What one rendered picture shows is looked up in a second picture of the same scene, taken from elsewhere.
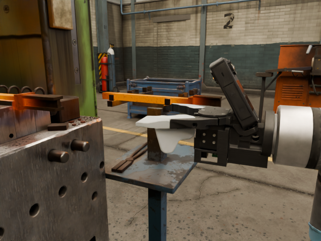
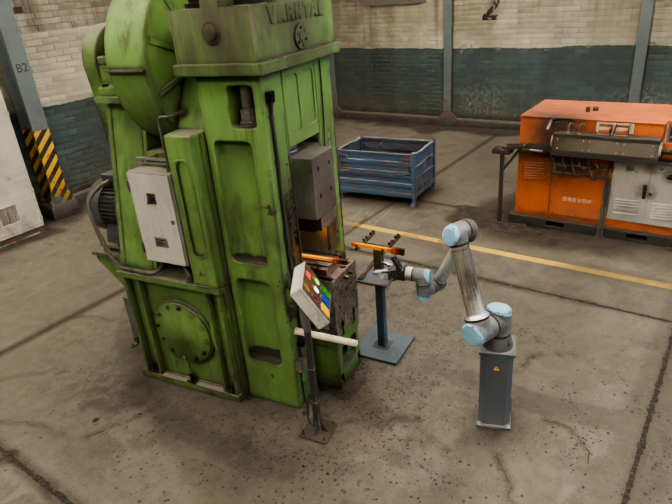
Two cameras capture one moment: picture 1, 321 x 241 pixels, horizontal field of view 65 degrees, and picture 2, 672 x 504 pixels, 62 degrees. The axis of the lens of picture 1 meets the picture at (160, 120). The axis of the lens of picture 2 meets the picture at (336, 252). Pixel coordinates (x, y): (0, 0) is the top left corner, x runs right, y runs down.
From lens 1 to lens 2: 3.32 m
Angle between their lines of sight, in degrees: 13
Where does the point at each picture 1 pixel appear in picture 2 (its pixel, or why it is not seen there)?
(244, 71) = (517, 92)
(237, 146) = (398, 276)
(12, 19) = not seen: hidden behind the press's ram
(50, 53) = (329, 230)
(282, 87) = (524, 164)
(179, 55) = (410, 65)
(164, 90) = (385, 162)
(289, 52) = (530, 124)
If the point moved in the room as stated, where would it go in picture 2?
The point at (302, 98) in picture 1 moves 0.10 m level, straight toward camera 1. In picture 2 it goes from (546, 178) to (544, 181)
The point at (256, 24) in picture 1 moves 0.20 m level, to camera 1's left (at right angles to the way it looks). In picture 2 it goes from (535, 14) to (523, 15)
